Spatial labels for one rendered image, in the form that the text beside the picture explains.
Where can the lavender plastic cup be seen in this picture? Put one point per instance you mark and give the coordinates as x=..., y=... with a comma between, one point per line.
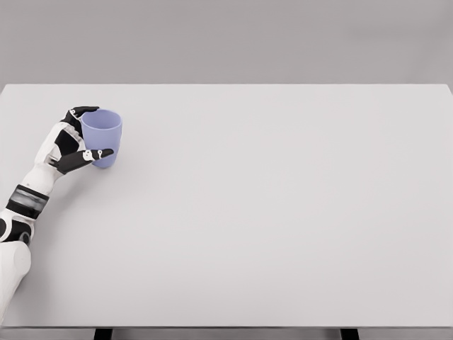
x=102, y=138

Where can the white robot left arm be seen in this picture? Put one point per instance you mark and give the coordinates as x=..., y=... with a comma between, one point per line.
x=21, y=212

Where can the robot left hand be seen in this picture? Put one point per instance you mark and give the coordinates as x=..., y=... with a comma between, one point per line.
x=53, y=141

